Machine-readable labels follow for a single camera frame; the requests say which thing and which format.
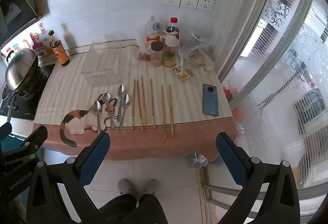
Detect sliding glass door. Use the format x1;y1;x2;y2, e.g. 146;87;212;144
218;0;328;201

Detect brown sauce bottle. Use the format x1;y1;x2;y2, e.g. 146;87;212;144
48;30;70;67

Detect wooden chopstick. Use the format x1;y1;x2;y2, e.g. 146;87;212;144
140;75;147;125
131;79;136;130
150;78;156;130
136;81;144;131

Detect clear plastic bag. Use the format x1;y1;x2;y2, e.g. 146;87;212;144
179;27;217;72

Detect black gas stove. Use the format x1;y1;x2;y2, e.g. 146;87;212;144
0;64;55;121

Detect steel spoon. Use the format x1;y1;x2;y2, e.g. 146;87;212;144
117;85;126;123
118;94;131;135
102;92;116;129
93;100;102;135

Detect clear bag with yellow contents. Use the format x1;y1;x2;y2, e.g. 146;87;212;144
160;27;181;68

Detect grey metal clamp bar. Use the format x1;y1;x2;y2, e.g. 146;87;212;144
202;83;219;117

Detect person's left leg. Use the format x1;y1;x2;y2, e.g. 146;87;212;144
99;193;140;224

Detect steel wok lid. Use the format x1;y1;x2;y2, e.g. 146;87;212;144
5;48;39;92

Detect grey slipper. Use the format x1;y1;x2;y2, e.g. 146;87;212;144
144;179;160;194
117;179;136;195

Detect dark bottle red cap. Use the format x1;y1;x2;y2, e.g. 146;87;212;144
166;17;180;32

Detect person's leg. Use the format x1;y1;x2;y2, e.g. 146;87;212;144
99;193;140;224
137;193;168;224

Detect teal cabinet front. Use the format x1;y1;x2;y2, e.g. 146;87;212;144
9;133;66;156

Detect small red white packet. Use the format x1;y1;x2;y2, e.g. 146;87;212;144
172;66;192;80

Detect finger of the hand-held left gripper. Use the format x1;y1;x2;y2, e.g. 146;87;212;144
0;123;13;149
2;125;49;163

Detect cartoon wall stickers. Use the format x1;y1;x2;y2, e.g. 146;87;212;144
0;23;55;60

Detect cat print table cover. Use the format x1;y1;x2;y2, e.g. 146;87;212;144
33;38;237;161

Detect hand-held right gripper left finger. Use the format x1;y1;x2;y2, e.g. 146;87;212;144
26;132;111;224

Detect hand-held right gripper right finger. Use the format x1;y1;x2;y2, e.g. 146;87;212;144
216;132;300;224

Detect range hood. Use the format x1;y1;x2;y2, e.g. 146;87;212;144
0;0;44;45

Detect clear plastic container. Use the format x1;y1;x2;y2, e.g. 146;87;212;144
81;38;122;78

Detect person's right leg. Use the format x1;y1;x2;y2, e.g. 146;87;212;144
137;193;168;224

